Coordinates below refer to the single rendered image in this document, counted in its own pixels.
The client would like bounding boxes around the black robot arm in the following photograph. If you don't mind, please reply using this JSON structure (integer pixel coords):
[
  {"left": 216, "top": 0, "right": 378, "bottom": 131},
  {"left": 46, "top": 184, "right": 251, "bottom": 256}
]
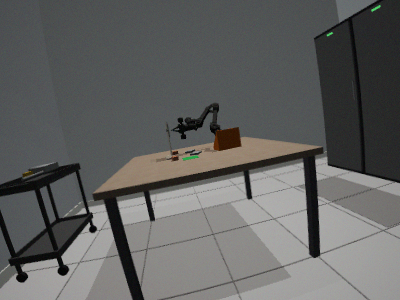
[{"left": 184, "top": 103, "right": 222, "bottom": 136}]

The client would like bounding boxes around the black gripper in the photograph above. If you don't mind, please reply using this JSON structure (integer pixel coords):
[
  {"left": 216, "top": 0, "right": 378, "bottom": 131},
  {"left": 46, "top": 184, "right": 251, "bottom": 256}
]
[{"left": 172, "top": 117, "right": 191, "bottom": 139}]

